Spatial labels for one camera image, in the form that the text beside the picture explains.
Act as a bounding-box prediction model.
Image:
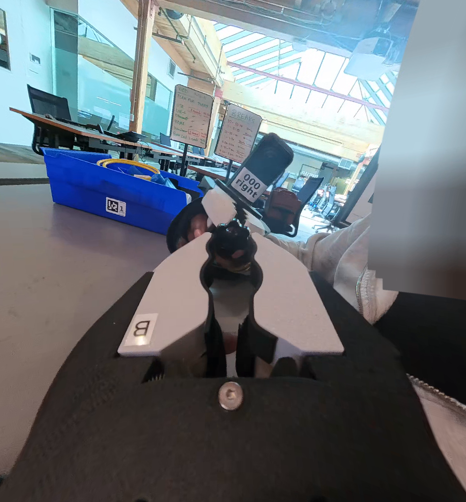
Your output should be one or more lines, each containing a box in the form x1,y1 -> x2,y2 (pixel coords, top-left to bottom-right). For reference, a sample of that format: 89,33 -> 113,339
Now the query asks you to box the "blue storage bin white label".
41,147 -> 205,237

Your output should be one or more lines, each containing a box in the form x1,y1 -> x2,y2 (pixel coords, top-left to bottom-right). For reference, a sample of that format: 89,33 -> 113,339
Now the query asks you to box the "long office table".
188,163 -> 234,181

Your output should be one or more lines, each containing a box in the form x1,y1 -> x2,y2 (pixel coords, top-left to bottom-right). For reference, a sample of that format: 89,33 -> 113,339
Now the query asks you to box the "wooden office desk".
9,107 -> 186,165

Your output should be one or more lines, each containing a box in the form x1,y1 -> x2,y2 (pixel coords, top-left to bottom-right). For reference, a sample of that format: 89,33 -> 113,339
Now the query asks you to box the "black framed marker sign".
342,147 -> 379,225

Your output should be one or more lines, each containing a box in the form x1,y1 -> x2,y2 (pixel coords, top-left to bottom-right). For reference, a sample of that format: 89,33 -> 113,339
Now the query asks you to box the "grey desk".
0,161 -> 202,477

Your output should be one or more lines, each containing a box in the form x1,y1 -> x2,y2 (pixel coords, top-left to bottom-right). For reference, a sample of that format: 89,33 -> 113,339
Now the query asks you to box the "glass skylight roof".
213,21 -> 398,118

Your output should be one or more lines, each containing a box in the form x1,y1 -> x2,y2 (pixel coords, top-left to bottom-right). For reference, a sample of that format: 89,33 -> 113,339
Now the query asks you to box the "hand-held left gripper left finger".
117,233 -> 228,378

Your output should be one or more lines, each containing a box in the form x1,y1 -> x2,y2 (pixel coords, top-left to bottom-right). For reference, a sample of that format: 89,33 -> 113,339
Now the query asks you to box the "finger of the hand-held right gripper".
201,188 -> 238,227
243,214 -> 269,237

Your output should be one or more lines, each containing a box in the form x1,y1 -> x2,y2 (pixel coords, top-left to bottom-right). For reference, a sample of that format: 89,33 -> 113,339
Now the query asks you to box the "person's black shirt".
374,290 -> 466,414

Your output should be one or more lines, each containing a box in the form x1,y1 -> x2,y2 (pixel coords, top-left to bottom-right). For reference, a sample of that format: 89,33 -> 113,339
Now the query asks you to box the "black office chair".
296,176 -> 325,212
31,125 -> 61,155

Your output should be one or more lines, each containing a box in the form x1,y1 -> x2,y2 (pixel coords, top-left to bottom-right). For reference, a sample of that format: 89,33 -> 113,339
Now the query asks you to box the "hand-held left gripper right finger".
235,234 -> 345,377

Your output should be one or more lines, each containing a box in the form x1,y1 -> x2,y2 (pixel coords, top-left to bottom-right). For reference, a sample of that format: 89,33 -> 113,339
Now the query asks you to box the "person's right forearm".
265,218 -> 371,287

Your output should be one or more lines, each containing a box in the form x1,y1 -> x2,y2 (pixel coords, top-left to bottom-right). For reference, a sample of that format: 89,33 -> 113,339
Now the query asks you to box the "yellow network cable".
97,158 -> 162,178

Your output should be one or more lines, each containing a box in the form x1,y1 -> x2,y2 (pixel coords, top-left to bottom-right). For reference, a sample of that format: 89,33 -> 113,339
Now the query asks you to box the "white ceiling projector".
343,36 -> 403,82

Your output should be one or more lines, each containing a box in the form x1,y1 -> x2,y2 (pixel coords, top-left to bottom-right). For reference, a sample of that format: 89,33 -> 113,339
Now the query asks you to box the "black star knob screw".
207,220 -> 253,259

